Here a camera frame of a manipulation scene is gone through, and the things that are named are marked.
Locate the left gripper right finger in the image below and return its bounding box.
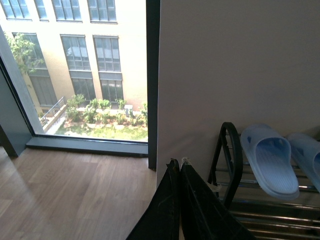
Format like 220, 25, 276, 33
180, 157, 256, 240

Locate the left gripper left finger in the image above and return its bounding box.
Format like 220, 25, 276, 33
127, 158, 180, 240

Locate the light blue slipper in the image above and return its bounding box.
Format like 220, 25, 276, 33
240, 124, 300, 201
286, 132, 320, 192

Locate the black metal shoe rack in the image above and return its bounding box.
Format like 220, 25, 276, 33
207, 122, 320, 240

